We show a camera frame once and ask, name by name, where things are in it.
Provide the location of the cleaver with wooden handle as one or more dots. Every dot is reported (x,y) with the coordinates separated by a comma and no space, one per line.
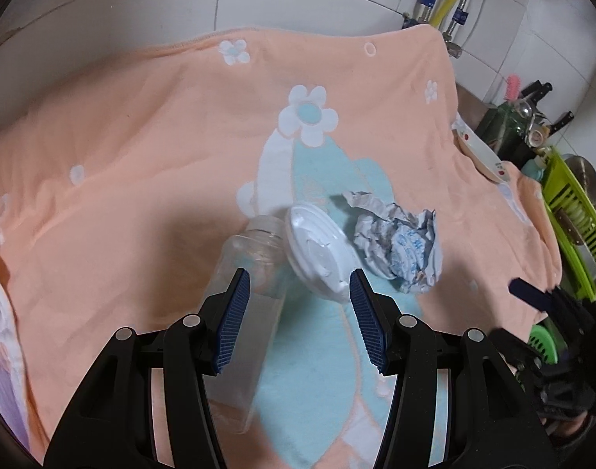
(579,247)

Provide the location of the steel water pipe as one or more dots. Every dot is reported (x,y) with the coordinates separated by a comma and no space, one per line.
(458,20)
(422,15)

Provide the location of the stainless steel pot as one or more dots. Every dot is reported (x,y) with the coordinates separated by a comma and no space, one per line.
(584,173)

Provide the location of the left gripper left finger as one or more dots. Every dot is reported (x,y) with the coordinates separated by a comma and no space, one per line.
(108,423)

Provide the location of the clear plastic cup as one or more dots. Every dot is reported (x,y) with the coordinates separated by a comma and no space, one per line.
(259,250)

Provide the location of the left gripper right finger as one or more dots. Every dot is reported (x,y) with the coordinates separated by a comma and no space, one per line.
(491,423)

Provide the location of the green dish rack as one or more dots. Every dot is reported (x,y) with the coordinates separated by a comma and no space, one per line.
(560,189)

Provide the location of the black handled knife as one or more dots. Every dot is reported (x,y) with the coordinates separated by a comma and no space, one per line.
(566,119)
(536,91)

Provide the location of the green plastic trash basket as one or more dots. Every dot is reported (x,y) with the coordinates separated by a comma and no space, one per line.
(541,341)

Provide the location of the white plastic cup lid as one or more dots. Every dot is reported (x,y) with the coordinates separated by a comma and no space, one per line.
(319,252)

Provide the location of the pink brush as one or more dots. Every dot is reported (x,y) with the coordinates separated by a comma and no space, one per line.
(513,88)

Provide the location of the dark green utensil jar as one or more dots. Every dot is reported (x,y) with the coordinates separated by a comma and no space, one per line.
(505,128)

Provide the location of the lilac patterned cloth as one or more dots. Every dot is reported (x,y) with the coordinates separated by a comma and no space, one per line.
(13,393)

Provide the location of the peach floral towel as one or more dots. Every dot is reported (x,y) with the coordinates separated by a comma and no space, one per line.
(119,188)

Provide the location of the white ceramic dish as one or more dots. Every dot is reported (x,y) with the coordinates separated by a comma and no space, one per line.
(484,159)

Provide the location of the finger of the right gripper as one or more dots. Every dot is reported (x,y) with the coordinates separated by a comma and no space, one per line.
(541,300)

